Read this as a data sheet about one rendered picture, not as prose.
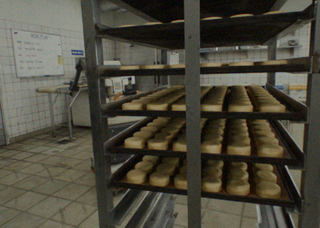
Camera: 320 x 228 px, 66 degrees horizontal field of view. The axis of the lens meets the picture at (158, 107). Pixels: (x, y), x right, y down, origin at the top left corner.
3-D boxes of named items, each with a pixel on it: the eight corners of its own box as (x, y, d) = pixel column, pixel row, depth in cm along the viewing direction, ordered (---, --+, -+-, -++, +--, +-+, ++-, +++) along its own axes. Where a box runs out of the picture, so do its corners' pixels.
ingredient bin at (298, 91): (287, 123, 510) (289, 85, 497) (286, 117, 566) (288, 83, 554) (318, 124, 486) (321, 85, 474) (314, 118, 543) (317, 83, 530)
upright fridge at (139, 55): (196, 113, 648) (195, 31, 615) (186, 120, 566) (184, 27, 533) (148, 111, 703) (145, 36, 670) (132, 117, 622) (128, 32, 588)
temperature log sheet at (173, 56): (179, 66, 556) (178, 52, 551) (178, 66, 554) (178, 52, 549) (169, 66, 565) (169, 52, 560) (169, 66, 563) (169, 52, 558)
